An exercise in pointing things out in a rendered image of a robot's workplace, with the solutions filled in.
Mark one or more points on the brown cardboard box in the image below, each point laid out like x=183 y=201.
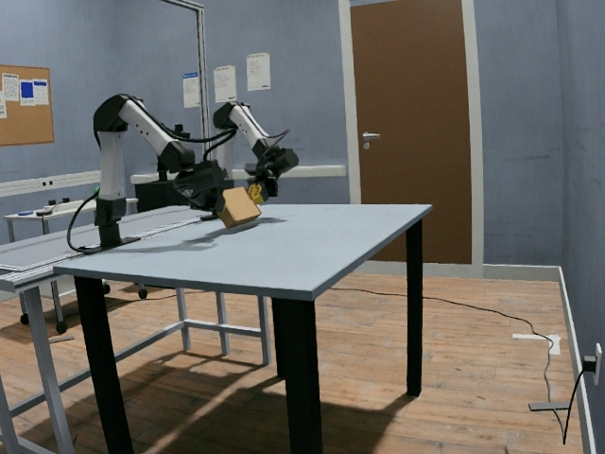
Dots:
x=240 y=208

